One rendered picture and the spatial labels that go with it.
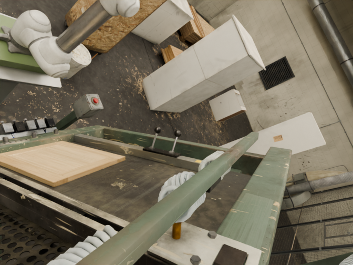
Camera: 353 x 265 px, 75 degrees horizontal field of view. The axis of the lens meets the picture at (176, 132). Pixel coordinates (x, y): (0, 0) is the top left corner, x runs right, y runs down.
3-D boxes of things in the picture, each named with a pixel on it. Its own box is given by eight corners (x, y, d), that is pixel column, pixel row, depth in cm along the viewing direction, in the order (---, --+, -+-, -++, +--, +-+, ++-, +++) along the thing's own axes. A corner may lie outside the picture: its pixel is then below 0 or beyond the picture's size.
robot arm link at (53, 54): (44, 51, 151) (63, 80, 154) (22, 51, 136) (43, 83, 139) (130, -31, 119) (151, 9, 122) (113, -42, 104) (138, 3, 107)
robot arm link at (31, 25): (29, 26, 149) (45, 3, 138) (45, 51, 152) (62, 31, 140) (3, 25, 136) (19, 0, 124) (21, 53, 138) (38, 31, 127)
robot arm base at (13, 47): (-8, 24, 136) (-4, 18, 134) (31, 33, 155) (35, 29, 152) (1, 51, 135) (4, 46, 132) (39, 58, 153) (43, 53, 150)
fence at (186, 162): (80, 140, 147) (80, 133, 146) (224, 173, 102) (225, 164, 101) (73, 141, 143) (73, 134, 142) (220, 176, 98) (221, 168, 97)
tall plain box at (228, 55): (169, 87, 460) (251, 37, 371) (178, 114, 449) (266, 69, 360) (138, 79, 384) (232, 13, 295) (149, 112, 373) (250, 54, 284)
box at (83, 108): (84, 104, 177) (98, 93, 167) (90, 118, 176) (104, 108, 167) (70, 104, 166) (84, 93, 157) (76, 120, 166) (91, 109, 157)
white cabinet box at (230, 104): (215, 102, 645) (238, 91, 608) (222, 121, 634) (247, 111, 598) (208, 101, 607) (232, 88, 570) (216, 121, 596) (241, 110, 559)
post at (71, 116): (36, 142, 212) (82, 108, 174) (38, 148, 212) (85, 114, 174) (29, 143, 207) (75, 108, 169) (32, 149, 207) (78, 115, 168)
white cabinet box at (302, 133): (217, 149, 535) (312, 113, 430) (226, 173, 524) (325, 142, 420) (206, 151, 484) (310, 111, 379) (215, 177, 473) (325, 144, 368)
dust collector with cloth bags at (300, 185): (255, 180, 672) (341, 156, 561) (265, 203, 659) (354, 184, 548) (241, 190, 557) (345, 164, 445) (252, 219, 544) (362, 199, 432)
